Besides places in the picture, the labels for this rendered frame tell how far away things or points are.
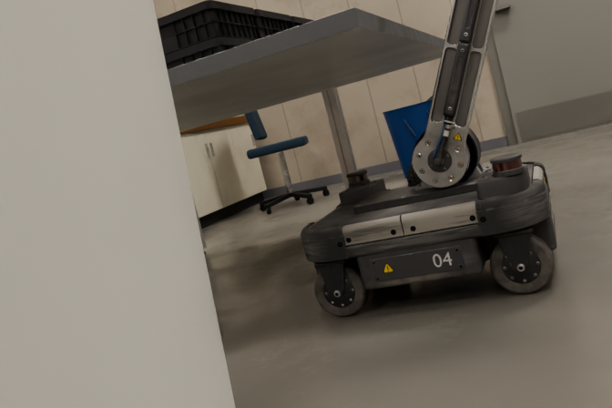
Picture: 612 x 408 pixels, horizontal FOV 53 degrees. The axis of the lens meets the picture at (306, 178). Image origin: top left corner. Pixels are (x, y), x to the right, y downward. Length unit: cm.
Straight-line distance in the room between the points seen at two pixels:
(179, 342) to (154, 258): 5
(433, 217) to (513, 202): 18
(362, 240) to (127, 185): 121
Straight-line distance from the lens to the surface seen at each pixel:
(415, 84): 509
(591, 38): 497
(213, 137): 484
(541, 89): 495
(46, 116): 27
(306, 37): 128
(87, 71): 30
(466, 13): 152
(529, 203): 143
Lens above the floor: 48
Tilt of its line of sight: 4 degrees down
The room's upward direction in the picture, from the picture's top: 14 degrees counter-clockwise
